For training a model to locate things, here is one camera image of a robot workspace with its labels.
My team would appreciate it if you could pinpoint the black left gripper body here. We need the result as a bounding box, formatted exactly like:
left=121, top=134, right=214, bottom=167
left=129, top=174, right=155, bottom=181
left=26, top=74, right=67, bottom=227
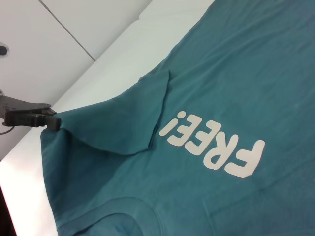
left=0, top=95, right=55, bottom=127

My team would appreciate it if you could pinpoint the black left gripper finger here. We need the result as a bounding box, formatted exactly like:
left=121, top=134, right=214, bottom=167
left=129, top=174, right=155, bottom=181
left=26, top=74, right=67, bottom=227
left=35, top=113, right=62, bottom=130

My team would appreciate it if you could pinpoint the teal t-shirt with FREE print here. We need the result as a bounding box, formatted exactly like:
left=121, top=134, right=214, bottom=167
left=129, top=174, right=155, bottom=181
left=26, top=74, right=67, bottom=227
left=40, top=0, right=315, bottom=236

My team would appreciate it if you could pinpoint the left arm cable with connector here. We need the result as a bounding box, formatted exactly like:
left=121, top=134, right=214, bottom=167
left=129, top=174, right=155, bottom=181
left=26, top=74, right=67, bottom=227
left=0, top=124, right=16, bottom=135

